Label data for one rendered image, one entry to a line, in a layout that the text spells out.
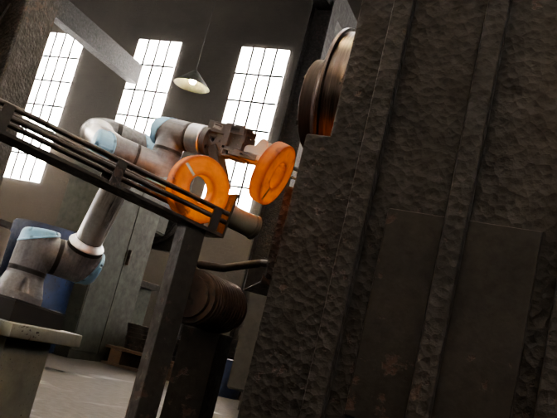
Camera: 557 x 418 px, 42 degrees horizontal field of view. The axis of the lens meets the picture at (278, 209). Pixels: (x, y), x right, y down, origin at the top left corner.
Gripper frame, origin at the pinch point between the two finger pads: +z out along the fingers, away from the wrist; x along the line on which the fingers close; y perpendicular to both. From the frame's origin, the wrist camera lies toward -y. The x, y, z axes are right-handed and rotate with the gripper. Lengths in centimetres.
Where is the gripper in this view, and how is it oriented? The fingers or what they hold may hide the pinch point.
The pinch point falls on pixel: (273, 165)
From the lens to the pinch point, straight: 171.8
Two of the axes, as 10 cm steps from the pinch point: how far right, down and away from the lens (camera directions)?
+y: 2.9, -9.6, 0.8
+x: 3.8, 1.9, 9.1
